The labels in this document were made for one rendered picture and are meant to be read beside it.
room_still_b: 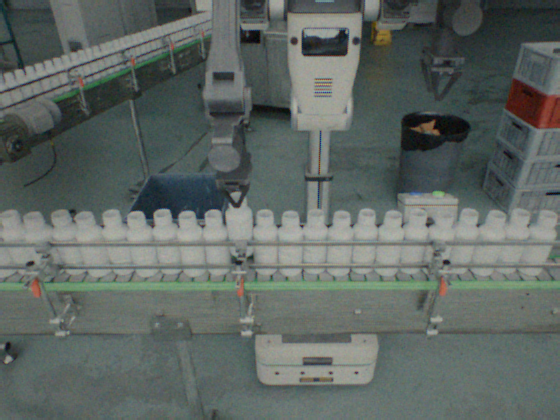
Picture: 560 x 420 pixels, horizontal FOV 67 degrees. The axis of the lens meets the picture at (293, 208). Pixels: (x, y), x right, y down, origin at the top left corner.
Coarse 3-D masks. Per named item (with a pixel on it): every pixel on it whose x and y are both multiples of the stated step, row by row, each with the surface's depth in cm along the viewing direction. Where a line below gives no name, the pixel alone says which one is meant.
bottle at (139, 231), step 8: (128, 216) 96; (136, 216) 98; (144, 216) 97; (128, 224) 97; (136, 224) 95; (144, 224) 97; (128, 232) 97; (136, 232) 96; (144, 232) 97; (152, 232) 99; (128, 240) 97; (136, 240) 96; (144, 240) 97; (152, 240) 99; (136, 248) 98; (144, 248) 98; (152, 248) 100; (136, 256) 99; (144, 256) 99; (152, 256) 100; (136, 272) 103; (144, 272) 102; (152, 272) 102
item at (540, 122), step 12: (516, 84) 287; (516, 96) 288; (528, 96) 276; (540, 96) 265; (552, 96) 257; (516, 108) 289; (528, 108) 277; (540, 108) 265; (552, 108) 263; (528, 120) 276; (540, 120) 266; (552, 120) 267
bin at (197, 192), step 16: (160, 176) 159; (176, 176) 159; (192, 176) 159; (208, 176) 159; (144, 192) 151; (160, 192) 162; (176, 192) 162; (192, 192) 162; (208, 192) 162; (144, 208) 151; (160, 208) 166; (176, 208) 166; (192, 208) 166; (208, 208) 167; (224, 208) 139
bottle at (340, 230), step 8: (336, 216) 98; (344, 216) 98; (336, 224) 96; (344, 224) 96; (328, 232) 99; (336, 232) 97; (344, 232) 97; (352, 232) 98; (328, 240) 99; (336, 240) 97; (344, 240) 97; (352, 240) 99; (328, 248) 100; (336, 248) 98; (344, 248) 98; (328, 256) 101; (336, 256) 99; (344, 256) 99; (336, 272) 102; (344, 272) 102
